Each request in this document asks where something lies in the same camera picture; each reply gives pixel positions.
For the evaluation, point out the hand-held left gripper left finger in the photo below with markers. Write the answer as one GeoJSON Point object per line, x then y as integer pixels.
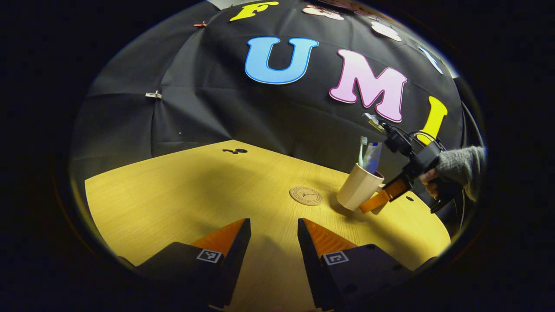
{"type": "Point", "coordinates": [236, 255]}

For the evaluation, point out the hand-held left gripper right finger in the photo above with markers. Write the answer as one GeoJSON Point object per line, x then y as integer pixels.
{"type": "Point", "coordinates": [312, 260]}

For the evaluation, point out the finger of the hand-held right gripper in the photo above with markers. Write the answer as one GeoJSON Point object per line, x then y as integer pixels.
{"type": "Point", "coordinates": [383, 195]}

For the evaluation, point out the pale green toothbrush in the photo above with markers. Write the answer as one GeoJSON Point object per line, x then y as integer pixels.
{"type": "Point", "coordinates": [362, 147]}

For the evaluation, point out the round brown coaster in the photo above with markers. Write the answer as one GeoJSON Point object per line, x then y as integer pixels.
{"type": "Point", "coordinates": [305, 196]}

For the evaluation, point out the wooden desktop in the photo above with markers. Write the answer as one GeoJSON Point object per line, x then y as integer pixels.
{"type": "Point", "coordinates": [195, 195]}

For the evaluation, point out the black backdrop cloth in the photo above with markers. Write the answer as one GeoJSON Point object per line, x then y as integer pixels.
{"type": "Point", "coordinates": [217, 108]}

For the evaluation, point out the silver cloth clip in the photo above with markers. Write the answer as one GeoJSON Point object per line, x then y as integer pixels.
{"type": "Point", "coordinates": [153, 94]}

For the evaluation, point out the copper cloth clip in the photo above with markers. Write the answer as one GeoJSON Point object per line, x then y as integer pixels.
{"type": "Point", "coordinates": [200, 24]}

